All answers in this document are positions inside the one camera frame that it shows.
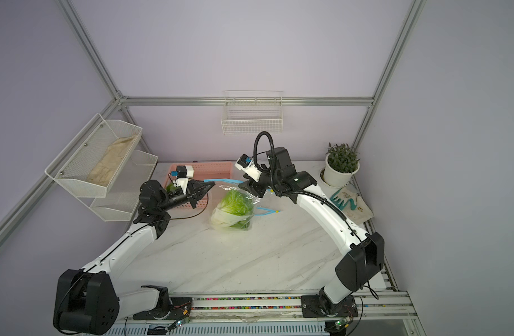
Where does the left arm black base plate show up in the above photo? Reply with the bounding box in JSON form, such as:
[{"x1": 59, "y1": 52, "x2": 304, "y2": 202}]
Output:
[{"x1": 132, "y1": 297, "x2": 193, "y2": 321}]

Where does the potted green plant white pot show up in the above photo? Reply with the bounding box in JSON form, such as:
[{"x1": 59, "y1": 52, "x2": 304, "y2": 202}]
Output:
[{"x1": 322, "y1": 143, "x2": 360, "y2": 188}]

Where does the pink plastic basket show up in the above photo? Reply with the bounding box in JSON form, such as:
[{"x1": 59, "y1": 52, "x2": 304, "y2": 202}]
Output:
[{"x1": 164, "y1": 162, "x2": 233, "y2": 209}]

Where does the aluminium front rail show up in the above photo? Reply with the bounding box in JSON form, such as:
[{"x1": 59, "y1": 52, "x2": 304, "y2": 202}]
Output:
[{"x1": 69, "y1": 291, "x2": 418, "y2": 325}]

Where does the beige cloth in shelf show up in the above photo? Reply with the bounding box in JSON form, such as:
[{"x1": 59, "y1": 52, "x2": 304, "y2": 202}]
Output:
[{"x1": 86, "y1": 135, "x2": 137, "y2": 187}]

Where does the white wire wall basket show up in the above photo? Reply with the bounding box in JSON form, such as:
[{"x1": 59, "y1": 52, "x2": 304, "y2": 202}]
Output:
[{"x1": 221, "y1": 90, "x2": 284, "y2": 136}]

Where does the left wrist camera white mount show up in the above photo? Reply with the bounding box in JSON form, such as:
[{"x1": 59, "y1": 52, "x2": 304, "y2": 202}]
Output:
[{"x1": 168, "y1": 165, "x2": 194, "y2": 190}]

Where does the bagged chinese cabbage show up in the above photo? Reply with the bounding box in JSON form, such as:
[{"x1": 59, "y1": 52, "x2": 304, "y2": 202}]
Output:
[{"x1": 209, "y1": 188, "x2": 260, "y2": 231}]

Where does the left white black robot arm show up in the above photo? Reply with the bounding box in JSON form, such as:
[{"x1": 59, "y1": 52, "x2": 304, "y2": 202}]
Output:
[{"x1": 53, "y1": 179, "x2": 215, "y2": 335}]

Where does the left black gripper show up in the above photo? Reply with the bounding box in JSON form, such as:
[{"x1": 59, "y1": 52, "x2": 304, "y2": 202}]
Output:
[{"x1": 160, "y1": 181, "x2": 215, "y2": 214}]

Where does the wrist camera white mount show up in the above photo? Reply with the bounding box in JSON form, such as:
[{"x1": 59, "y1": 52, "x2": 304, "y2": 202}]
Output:
[
  {"x1": 234, "y1": 154, "x2": 262, "y2": 182},
  {"x1": 168, "y1": 165, "x2": 194, "y2": 190}
]

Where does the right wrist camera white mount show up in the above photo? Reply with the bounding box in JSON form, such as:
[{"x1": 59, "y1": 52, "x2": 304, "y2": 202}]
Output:
[{"x1": 234, "y1": 154, "x2": 262, "y2": 182}]

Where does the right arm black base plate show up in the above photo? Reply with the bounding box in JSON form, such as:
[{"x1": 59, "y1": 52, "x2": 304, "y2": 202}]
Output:
[{"x1": 300, "y1": 295, "x2": 359, "y2": 318}]

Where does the white two-tier mesh shelf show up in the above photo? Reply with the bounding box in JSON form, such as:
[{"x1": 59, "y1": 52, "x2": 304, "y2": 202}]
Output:
[{"x1": 45, "y1": 114, "x2": 158, "y2": 222}]

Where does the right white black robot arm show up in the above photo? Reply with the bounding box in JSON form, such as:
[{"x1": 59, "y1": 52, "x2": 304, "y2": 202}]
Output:
[{"x1": 235, "y1": 131, "x2": 384, "y2": 316}]

